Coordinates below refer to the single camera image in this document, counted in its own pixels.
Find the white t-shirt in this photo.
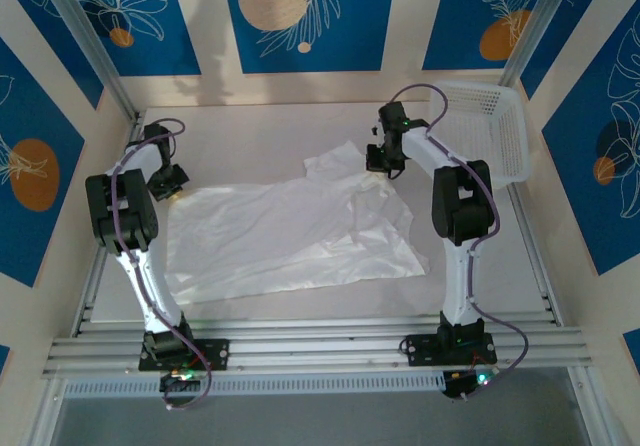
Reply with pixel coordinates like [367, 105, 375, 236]
[164, 138, 431, 305]

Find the white perforated plastic basket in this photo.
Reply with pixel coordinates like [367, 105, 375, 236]
[428, 79, 532, 191]

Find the wide aluminium base beam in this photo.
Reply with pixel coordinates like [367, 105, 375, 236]
[42, 315, 596, 380]

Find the circuit board with green light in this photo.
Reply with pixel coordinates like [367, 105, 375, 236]
[159, 370, 201, 393]
[442, 368, 501, 400]

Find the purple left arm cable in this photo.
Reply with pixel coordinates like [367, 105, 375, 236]
[112, 118, 214, 412]

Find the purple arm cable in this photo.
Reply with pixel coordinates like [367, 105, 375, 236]
[112, 118, 214, 412]
[389, 83, 530, 400]

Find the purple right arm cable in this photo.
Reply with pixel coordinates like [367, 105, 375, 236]
[389, 83, 530, 400]

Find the aluminium frame post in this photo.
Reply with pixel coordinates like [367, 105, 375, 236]
[32, 0, 140, 122]
[497, 0, 575, 86]

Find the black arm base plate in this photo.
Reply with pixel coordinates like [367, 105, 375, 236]
[138, 338, 231, 372]
[405, 333, 499, 367]

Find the grey slotted cable duct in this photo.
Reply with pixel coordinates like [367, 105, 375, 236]
[63, 373, 447, 400]

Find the aluminium frame leg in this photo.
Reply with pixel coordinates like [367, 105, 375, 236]
[29, 378, 69, 446]
[567, 365, 614, 446]

